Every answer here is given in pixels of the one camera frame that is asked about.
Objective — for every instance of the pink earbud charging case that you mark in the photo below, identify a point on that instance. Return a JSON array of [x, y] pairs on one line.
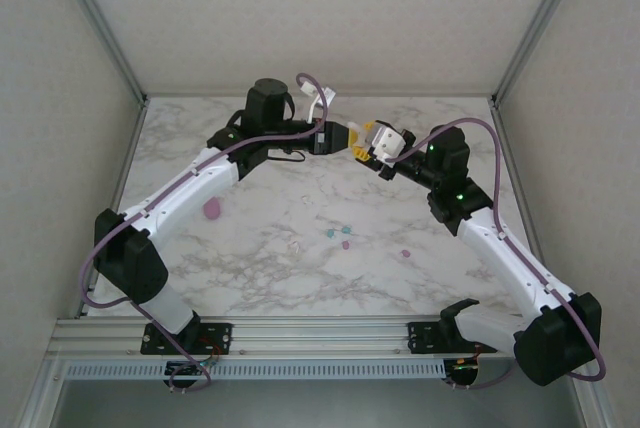
[[211, 208]]

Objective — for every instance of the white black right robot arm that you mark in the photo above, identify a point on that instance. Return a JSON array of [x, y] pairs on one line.
[[515, 258]]

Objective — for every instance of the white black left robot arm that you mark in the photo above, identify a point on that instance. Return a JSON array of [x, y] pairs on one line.
[[185, 193]]

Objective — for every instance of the black electronics module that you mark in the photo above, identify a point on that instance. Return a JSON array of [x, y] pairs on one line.
[[182, 370], [465, 370]]

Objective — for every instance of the aluminium table side rail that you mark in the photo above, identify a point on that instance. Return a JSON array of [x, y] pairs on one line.
[[504, 123], [126, 163]]

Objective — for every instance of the aluminium table back rail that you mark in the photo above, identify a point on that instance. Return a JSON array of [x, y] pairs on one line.
[[175, 95]]

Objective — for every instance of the aluminium corner frame post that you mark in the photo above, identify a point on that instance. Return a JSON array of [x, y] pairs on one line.
[[102, 23], [537, 23]]

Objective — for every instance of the aluminium front mounting rail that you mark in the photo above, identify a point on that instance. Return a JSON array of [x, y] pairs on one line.
[[320, 335]]

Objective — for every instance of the aluminium lower frame post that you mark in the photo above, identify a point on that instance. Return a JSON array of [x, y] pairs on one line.
[[40, 398], [592, 408]]

